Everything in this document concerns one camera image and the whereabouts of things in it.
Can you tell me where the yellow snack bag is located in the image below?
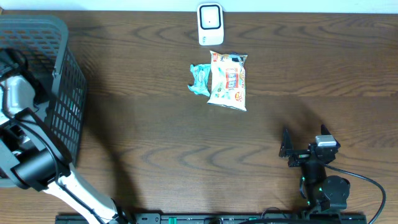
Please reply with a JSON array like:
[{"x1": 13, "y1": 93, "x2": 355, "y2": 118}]
[{"x1": 207, "y1": 50, "x2": 248, "y2": 111}]

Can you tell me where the teal packet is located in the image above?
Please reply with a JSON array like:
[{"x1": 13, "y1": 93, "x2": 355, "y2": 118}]
[{"x1": 188, "y1": 64, "x2": 211, "y2": 96}]

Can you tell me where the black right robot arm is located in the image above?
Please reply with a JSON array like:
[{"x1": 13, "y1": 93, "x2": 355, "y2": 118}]
[{"x1": 279, "y1": 125, "x2": 350, "y2": 217}]

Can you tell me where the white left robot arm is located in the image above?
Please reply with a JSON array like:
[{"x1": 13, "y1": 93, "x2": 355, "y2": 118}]
[{"x1": 1, "y1": 86, "x2": 139, "y2": 223}]

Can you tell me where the white barcode scanner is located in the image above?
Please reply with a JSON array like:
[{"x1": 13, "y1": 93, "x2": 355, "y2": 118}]
[{"x1": 197, "y1": 2, "x2": 224, "y2": 46}]

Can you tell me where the dark grey plastic basket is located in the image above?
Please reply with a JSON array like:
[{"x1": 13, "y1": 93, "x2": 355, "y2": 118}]
[{"x1": 0, "y1": 14, "x2": 88, "y2": 189}]

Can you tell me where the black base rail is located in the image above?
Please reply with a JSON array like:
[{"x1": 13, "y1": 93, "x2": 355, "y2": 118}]
[{"x1": 55, "y1": 213, "x2": 367, "y2": 224}]

